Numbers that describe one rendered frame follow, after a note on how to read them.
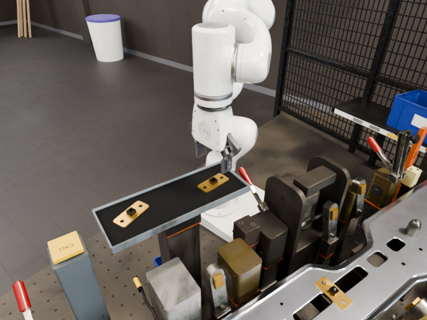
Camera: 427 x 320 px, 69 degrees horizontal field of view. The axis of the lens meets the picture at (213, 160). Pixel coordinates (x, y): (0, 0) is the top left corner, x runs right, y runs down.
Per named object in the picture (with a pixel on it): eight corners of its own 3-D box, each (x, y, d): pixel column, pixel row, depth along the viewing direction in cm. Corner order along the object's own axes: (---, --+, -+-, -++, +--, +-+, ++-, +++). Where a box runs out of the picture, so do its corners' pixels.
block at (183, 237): (176, 322, 98) (164, 220, 73) (165, 302, 104) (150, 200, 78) (204, 305, 103) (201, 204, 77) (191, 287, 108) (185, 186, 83)
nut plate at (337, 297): (353, 302, 72) (354, 299, 71) (342, 311, 70) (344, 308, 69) (324, 275, 78) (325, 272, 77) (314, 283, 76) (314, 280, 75)
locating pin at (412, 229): (411, 242, 88) (420, 225, 85) (400, 235, 91) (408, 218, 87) (417, 237, 90) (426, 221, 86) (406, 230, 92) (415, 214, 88)
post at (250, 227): (237, 322, 98) (245, 233, 76) (229, 309, 102) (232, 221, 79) (250, 313, 101) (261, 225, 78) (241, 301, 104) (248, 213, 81)
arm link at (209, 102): (184, 88, 68) (185, 101, 70) (212, 100, 63) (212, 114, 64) (213, 79, 73) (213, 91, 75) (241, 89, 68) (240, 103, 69)
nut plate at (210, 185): (206, 193, 79) (206, 190, 78) (196, 186, 81) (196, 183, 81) (229, 180, 84) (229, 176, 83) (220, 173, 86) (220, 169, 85)
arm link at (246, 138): (208, 157, 131) (211, 106, 117) (252, 164, 129) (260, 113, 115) (203, 175, 122) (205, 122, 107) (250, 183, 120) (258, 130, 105)
